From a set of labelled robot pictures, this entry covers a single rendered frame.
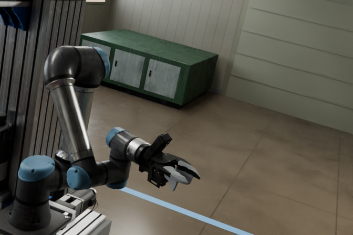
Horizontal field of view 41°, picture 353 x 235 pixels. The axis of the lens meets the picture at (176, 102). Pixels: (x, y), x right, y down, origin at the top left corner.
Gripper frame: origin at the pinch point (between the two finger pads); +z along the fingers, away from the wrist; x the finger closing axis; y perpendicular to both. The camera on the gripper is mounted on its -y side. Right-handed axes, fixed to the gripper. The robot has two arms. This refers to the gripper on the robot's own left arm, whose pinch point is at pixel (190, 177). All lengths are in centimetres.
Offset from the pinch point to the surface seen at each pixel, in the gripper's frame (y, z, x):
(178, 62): 156, -426, -456
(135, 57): 163, -493, -424
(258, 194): 215, -160, -326
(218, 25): 128, -502, -642
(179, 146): 217, -296, -338
